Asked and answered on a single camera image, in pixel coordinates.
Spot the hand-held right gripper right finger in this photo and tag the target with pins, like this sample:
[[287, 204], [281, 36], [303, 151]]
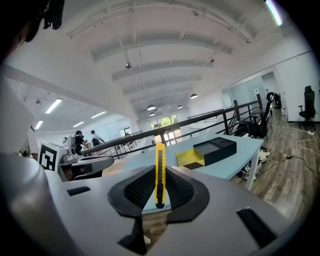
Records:
[[185, 195]]

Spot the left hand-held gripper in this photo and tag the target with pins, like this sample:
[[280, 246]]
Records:
[[50, 156]]

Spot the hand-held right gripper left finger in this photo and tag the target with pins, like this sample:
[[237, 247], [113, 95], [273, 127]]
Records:
[[130, 192]]

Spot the small yellow utility knife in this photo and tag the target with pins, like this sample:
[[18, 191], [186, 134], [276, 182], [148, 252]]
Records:
[[160, 175]]

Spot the black and yellow box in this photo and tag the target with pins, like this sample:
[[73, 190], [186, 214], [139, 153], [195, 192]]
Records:
[[217, 150]]

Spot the white printed t-shirt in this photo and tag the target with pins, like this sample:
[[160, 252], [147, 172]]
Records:
[[31, 142]]

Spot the ceiling tube light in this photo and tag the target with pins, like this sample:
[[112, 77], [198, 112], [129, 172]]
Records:
[[78, 124], [53, 106], [39, 124], [98, 114]]

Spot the thin-bar metal railing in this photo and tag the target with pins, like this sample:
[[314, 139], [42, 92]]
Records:
[[205, 115], [125, 145]]

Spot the glass entrance doors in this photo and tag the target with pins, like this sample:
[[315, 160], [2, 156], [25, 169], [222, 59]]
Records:
[[165, 130]]

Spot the white table leg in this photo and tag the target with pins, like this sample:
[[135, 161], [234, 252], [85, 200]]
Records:
[[252, 170]]

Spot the cream crumpled cloth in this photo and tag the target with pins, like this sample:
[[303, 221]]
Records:
[[264, 155]]

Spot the black office chair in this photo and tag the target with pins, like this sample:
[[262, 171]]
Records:
[[260, 127], [308, 105]]

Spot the round metal ceiling fixture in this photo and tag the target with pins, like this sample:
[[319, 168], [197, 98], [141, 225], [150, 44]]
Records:
[[128, 65]]

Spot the person's face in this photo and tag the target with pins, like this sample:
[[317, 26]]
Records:
[[27, 30]]

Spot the white power strip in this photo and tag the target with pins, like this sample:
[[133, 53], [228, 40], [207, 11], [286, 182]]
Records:
[[310, 132]]

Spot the black head-worn camera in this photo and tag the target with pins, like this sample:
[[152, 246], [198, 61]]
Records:
[[53, 15]]

